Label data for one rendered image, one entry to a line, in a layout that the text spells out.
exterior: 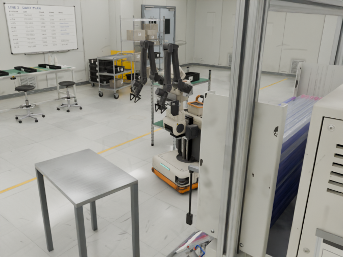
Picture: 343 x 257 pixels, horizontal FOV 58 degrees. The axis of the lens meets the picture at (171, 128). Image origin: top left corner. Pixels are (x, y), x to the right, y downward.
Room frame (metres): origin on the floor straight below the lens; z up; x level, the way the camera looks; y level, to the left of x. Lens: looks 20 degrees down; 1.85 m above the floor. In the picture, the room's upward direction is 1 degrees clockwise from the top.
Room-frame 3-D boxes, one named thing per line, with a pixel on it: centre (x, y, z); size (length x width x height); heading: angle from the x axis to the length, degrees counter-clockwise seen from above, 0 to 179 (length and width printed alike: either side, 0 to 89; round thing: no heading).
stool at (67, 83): (6.24, 2.15, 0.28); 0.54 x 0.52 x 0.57; 75
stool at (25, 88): (5.49, 2.64, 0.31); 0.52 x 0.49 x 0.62; 142
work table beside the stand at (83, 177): (1.97, 0.62, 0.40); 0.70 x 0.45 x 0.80; 42
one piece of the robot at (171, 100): (3.17, 0.04, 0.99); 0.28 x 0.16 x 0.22; 35
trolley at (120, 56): (7.57, 1.38, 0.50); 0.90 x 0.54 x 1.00; 156
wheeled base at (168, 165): (3.33, -0.20, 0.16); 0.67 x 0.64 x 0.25; 125
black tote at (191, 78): (4.52, -0.17, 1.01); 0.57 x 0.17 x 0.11; 142
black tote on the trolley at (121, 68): (7.54, 1.39, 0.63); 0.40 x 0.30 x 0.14; 156
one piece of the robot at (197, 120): (3.39, -0.28, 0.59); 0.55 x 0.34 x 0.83; 35
